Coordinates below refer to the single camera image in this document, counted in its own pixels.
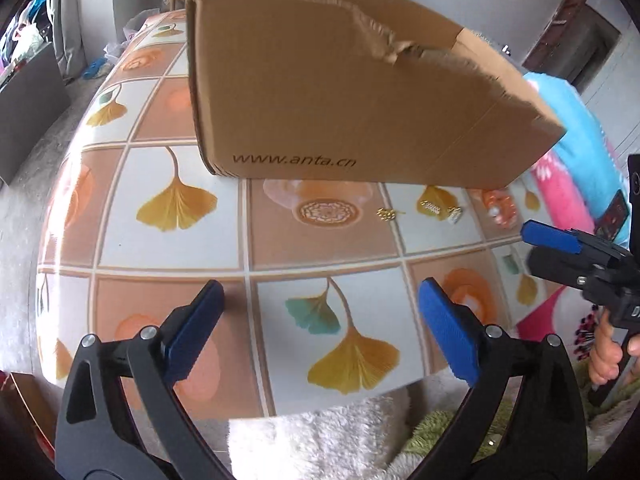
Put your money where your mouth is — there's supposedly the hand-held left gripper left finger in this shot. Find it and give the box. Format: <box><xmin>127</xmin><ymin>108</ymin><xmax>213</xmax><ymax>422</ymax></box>
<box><xmin>54</xmin><ymin>280</ymin><xmax>236</xmax><ymax>480</ymax></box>

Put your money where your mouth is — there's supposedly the pile of clothes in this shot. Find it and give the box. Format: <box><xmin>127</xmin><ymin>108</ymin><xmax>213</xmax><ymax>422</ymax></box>
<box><xmin>0</xmin><ymin>0</ymin><xmax>56</xmax><ymax>76</ymax></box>

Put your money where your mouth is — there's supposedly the person's right hand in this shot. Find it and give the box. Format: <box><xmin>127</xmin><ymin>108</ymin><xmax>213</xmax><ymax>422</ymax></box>
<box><xmin>589</xmin><ymin>305</ymin><xmax>640</xmax><ymax>386</ymax></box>

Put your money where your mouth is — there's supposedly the brown wooden door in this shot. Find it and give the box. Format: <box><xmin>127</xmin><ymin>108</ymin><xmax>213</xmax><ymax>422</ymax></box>
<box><xmin>522</xmin><ymin>0</ymin><xmax>623</xmax><ymax>96</ymax></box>

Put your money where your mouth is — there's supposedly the brown cardboard sheet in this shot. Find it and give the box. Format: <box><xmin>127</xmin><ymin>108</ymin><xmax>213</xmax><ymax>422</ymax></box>
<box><xmin>9</xmin><ymin>372</ymin><xmax>57</xmax><ymax>463</ymax></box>

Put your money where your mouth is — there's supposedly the dark grey cabinet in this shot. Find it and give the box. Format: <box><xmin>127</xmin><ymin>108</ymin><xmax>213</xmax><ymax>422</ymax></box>
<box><xmin>0</xmin><ymin>42</ymin><xmax>71</xmax><ymax>186</ymax></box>

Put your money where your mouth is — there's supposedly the brown cardboard box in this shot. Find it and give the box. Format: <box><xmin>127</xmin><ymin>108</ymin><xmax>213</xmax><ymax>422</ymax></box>
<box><xmin>185</xmin><ymin>0</ymin><xmax>568</xmax><ymax>193</ymax></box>

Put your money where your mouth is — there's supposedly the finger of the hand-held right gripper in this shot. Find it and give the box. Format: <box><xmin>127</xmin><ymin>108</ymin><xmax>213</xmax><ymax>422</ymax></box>
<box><xmin>527</xmin><ymin>247</ymin><xmax>608</xmax><ymax>293</ymax></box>
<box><xmin>520</xmin><ymin>220</ymin><xmax>631</xmax><ymax>263</ymax></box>

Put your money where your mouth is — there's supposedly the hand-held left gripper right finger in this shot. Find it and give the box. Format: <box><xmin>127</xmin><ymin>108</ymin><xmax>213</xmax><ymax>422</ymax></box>
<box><xmin>415</xmin><ymin>277</ymin><xmax>586</xmax><ymax>480</ymax></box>

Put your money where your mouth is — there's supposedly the white fluffy rug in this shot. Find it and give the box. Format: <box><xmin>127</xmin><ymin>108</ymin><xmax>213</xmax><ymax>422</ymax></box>
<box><xmin>227</xmin><ymin>394</ymin><xmax>426</xmax><ymax>480</ymax></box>

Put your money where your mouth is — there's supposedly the grey curtain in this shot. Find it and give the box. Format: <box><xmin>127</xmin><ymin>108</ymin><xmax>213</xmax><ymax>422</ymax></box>
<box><xmin>52</xmin><ymin>0</ymin><xmax>116</xmax><ymax>81</ymax></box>

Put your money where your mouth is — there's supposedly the green fluffy garment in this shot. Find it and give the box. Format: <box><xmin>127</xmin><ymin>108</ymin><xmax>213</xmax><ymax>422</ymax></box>
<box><xmin>400</xmin><ymin>407</ymin><xmax>501</xmax><ymax>480</ymax></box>

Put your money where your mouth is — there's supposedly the black remote control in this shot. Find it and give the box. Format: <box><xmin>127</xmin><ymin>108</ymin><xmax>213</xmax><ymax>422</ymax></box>
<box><xmin>595</xmin><ymin>190</ymin><xmax>630</xmax><ymax>243</ymax></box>

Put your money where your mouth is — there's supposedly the ginkgo leaf patterned tablecloth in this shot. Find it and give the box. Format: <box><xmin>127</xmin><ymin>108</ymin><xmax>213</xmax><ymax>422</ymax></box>
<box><xmin>35</xmin><ymin>7</ymin><xmax>556</xmax><ymax>418</ymax></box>

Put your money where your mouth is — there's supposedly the clear plastic bag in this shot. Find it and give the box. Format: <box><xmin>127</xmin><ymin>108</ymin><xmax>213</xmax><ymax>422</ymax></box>
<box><xmin>102</xmin><ymin>10</ymin><xmax>161</xmax><ymax>61</ymax></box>

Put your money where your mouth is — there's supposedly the pink floral blanket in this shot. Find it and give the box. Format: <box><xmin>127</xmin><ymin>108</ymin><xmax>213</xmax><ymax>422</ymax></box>
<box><xmin>515</xmin><ymin>152</ymin><xmax>608</xmax><ymax>386</ymax></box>

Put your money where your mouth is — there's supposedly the peach bead bracelet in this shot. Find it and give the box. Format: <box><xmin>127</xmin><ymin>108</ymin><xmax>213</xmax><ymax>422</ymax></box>
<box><xmin>482</xmin><ymin>189</ymin><xmax>521</xmax><ymax>226</ymax></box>

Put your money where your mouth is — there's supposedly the blue pillow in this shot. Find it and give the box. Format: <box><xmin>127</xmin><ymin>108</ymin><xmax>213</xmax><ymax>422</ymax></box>
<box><xmin>522</xmin><ymin>72</ymin><xmax>626</xmax><ymax>241</ymax></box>

